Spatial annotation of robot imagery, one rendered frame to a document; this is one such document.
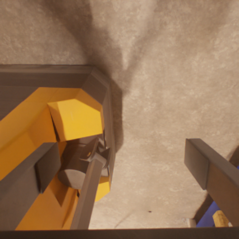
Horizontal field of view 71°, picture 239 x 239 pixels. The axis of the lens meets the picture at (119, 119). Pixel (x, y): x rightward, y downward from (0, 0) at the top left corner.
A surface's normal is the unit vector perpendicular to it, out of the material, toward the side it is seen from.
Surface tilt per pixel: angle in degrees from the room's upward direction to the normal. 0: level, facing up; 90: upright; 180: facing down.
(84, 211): 90
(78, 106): 22
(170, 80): 0
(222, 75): 0
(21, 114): 90
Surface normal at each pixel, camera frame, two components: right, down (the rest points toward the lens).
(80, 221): 0.71, -0.49
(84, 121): 0.26, 0.60
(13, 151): 0.92, 0.22
